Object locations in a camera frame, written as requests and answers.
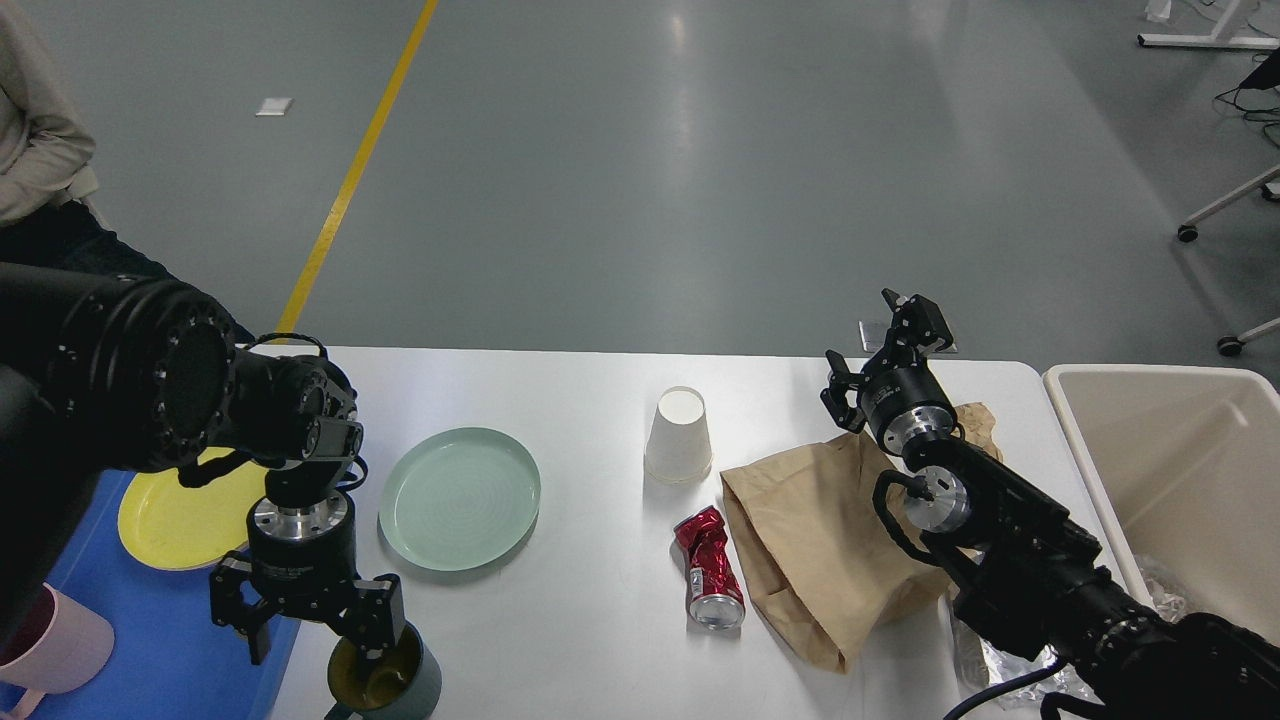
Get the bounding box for white paper cup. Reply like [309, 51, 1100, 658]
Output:
[644, 386, 713, 484]

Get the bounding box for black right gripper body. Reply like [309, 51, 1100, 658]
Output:
[860, 366, 957, 451]

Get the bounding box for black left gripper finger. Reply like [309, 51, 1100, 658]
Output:
[335, 573, 406, 680]
[207, 556, 276, 666]

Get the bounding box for brown paper bag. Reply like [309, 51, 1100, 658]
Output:
[719, 433, 950, 674]

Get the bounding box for crumpled foil in bin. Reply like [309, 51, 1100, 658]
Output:
[1135, 553, 1196, 623]

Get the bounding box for crushed red soda can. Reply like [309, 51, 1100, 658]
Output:
[673, 505, 746, 632]

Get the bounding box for pink mug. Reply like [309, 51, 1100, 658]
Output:
[1, 583, 116, 719]

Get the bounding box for white desk leg frame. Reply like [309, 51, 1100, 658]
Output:
[1135, 1, 1277, 53]

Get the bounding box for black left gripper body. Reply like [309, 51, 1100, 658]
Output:
[248, 491, 358, 621]

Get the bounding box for beige plastic bin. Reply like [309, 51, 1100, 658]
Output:
[1043, 364, 1279, 643]

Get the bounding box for crumpled aluminium foil tray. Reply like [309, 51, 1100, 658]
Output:
[945, 585, 1098, 714]

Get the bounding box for blue plastic tray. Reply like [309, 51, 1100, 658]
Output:
[31, 470, 300, 719]

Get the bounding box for seated person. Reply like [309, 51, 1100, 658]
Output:
[0, 0, 256, 346]

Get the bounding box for dark teal mug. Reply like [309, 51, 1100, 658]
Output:
[324, 623, 442, 719]

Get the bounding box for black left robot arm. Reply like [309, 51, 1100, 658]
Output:
[3, 263, 406, 675]

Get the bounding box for light green plate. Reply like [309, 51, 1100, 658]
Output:
[378, 427, 541, 571]

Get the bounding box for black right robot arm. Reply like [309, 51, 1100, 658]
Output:
[820, 290, 1279, 719]

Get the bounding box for black cables on floor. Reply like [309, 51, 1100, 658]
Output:
[1213, 45, 1280, 151]

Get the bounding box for yellow plate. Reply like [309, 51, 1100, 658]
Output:
[116, 462, 268, 571]

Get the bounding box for crumpled brown paper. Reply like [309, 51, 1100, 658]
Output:
[952, 402, 1004, 462]

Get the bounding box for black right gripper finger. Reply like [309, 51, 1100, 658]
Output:
[867, 288, 955, 373]
[820, 350, 869, 434]

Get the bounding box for grey floor socket plate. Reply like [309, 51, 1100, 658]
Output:
[858, 322, 957, 356]

